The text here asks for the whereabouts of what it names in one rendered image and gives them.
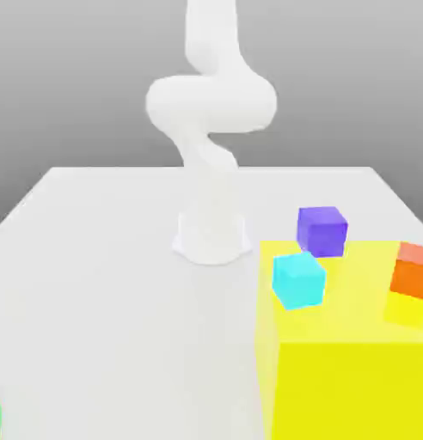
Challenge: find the small purple cube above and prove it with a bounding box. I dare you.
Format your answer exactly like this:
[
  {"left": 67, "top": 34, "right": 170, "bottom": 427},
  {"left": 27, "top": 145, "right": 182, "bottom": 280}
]
[{"left": 296, "top": 205, "right": 349, "bottom": 259}]

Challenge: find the small yellow cube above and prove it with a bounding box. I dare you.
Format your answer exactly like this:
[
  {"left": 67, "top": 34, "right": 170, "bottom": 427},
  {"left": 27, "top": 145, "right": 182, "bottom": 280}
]
[{"left": 383, "top": 291, "right": 423, "bottom": 329}]

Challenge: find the large yellow box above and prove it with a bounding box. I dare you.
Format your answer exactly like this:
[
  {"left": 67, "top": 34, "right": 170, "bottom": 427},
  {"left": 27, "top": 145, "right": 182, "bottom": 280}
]
[{"left": 254, "top": 240, "right": 423, "bottom": 440}]

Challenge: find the small orange cube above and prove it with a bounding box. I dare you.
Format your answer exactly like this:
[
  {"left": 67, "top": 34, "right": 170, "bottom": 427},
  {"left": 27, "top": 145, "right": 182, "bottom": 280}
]
[{"left": 389, "top": 241, "right": 423, "bottom": 302}]

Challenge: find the small cyan cube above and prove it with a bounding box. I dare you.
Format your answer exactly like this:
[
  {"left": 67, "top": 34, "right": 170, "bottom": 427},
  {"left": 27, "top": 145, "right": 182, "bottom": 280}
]
[{"left": 271, "top": 251, "right": 328, "bottom": 311}]

